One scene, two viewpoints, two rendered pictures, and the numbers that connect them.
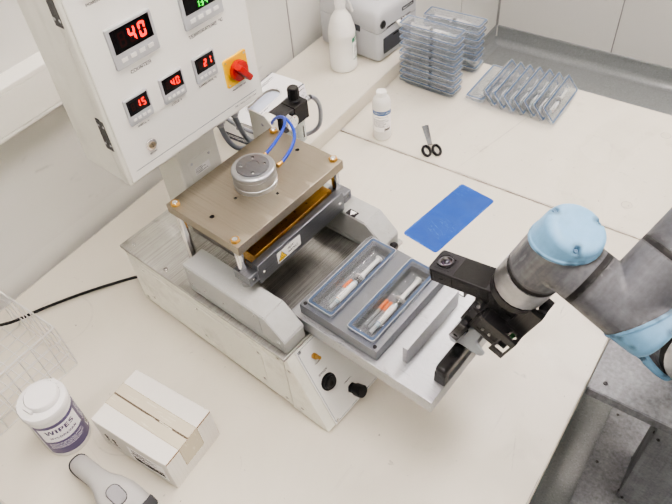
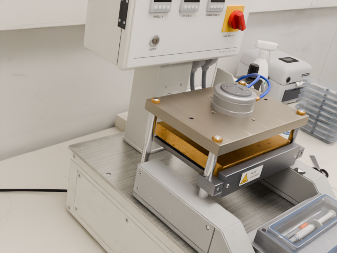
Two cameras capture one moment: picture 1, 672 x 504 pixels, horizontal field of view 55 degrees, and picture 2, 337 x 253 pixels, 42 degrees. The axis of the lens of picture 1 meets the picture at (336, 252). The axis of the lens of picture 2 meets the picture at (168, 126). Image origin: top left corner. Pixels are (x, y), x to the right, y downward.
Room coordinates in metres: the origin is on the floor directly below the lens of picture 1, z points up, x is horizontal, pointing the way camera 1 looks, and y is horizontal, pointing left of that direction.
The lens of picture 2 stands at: (0.14, 0.26, 1.42)
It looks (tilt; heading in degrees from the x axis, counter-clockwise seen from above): 26 degrees down; 359
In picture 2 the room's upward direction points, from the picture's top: 11 degrees clockwise
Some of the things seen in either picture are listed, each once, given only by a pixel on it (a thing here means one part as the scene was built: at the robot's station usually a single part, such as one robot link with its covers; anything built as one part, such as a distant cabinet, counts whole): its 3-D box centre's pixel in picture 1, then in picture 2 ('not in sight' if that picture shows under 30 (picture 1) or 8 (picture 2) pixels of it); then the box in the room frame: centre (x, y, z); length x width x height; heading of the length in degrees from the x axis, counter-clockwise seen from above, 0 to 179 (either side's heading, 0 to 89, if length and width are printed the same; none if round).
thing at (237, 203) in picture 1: (253, 179); (222, 111); (0.92, 0.14, 1.08); 0.31 x 0.24 x 0.13; 136
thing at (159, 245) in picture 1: (258, 243); (198, 179); (0.91, 0.15, 0.93); 0.46 x 0.35 x 0.01; 46
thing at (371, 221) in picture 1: (343, 213); (283, 173); (0.94, -0.02, 0.96); 0.26 x 0.05 x 0.07; 46
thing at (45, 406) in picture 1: (54, 417); not in sight; (0.63, 0.54, 0.82); 0.09 x 0.09 x 0.15
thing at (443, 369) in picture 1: (465, 344); not in sight; (0.58, -0.19, 0.99); 0.15 x 0.02 x 0.04; 136
